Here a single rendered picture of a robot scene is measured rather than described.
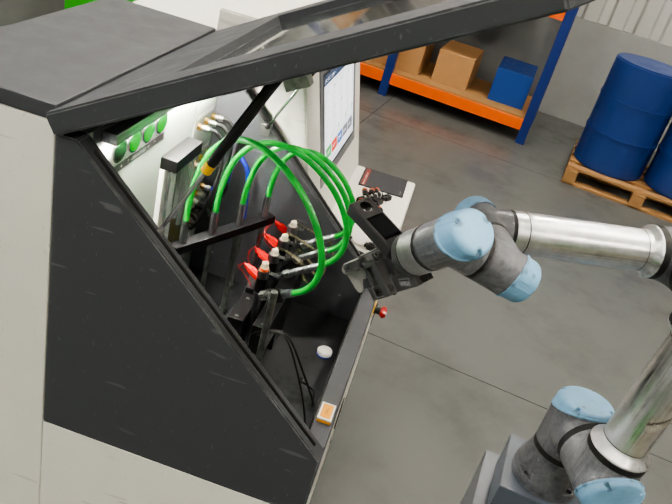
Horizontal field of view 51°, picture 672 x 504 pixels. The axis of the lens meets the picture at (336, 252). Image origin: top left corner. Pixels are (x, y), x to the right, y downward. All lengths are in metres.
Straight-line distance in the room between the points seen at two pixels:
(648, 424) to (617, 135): 4.85
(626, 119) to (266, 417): 5.03
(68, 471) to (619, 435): 1.14
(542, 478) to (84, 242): 1.03
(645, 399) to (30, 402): 1.20
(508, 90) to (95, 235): 5.77
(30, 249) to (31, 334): 0.20
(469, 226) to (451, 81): 5.85
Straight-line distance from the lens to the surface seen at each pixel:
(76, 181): 1.28
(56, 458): 1.71
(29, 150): 1.31
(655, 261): 1.33
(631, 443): 1.41
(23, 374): 1.59
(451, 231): 1.01
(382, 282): 1.18
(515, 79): 6.78
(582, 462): 1.46
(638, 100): 6.05
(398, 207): 2.37
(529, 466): 1.63
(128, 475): 1.64
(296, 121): 1.84
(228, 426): 1.43
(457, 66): 6.82
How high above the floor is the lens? 1.97
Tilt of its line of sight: 30 degrees down
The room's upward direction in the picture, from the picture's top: 16 degrees clockwise
